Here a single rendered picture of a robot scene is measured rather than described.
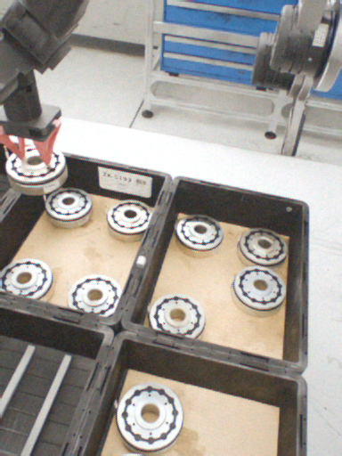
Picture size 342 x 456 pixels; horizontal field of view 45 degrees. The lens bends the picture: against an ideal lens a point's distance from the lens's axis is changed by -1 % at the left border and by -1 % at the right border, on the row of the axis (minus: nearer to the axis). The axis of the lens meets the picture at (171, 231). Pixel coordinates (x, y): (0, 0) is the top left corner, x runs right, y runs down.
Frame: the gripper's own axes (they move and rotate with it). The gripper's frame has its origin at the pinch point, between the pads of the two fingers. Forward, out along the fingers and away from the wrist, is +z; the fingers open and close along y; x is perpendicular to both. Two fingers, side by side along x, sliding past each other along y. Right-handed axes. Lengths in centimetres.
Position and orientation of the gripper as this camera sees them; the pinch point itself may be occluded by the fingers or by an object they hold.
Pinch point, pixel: (35, 157)
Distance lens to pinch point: 78.1
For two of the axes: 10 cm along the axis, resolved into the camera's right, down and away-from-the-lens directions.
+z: -0.5, 6.7, 7.4
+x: 2.5, -7.1, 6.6
